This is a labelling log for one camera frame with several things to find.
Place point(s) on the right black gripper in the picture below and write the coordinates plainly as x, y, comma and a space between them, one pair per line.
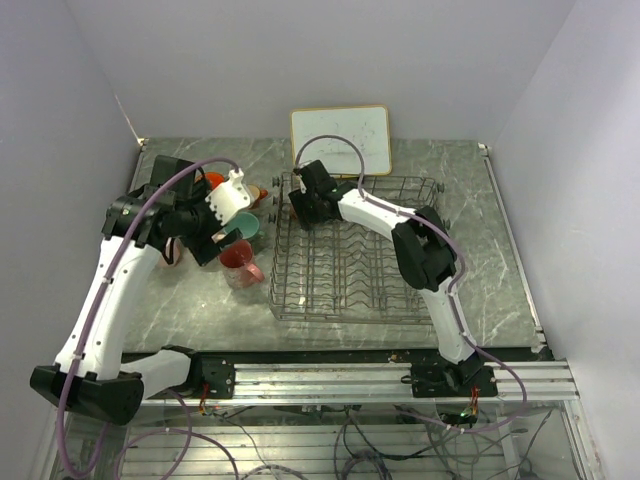
299, 200

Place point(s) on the pink faceted mug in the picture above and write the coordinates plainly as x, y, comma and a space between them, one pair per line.
171, 255

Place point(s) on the salmon pink mug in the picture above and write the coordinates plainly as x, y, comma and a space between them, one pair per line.
296, 215

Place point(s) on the mint green cup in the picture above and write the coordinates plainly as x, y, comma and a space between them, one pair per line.
244, 226

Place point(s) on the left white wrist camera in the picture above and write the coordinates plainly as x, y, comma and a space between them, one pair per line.
228, 197

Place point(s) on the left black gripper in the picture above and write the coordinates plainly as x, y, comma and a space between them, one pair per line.
204, 247

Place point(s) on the large orange mug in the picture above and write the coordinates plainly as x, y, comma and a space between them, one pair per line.
214, 179

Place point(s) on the small orange cup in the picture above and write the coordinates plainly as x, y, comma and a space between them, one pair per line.
258, 194

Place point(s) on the white whiteboard with wooden frame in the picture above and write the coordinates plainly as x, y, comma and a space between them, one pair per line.
347, 140

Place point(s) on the grey wire dish rack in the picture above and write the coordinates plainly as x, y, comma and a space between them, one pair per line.
336, 272

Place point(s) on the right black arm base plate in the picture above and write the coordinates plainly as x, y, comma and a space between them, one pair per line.
444, 379

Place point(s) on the dusty pink mug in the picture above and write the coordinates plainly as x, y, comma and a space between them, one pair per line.
239, 267

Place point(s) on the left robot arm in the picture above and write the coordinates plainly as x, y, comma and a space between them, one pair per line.
88, 376

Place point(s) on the aluminium frame rail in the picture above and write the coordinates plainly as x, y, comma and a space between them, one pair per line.
362, 383

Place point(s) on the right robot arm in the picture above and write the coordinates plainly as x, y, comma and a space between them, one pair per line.
424, 253

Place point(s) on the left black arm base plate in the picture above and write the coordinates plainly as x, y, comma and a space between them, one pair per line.
211, 375

